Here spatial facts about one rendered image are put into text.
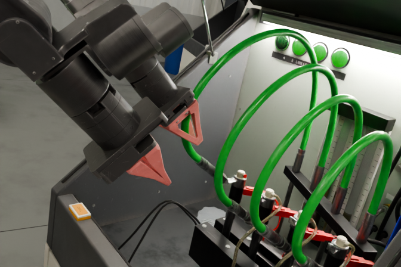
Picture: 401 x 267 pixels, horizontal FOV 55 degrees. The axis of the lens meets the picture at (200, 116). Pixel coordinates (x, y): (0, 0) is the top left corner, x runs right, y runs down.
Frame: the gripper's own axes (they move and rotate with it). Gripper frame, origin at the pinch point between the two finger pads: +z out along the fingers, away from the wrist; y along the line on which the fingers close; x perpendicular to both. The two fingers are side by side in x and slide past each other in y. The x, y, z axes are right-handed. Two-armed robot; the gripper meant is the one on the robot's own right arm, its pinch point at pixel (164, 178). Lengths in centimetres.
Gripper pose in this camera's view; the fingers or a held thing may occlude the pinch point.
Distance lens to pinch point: 50.8
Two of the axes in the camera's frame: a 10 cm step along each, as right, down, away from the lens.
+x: -4.1, -3.4, 8.5
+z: 5.2, 6.8, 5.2
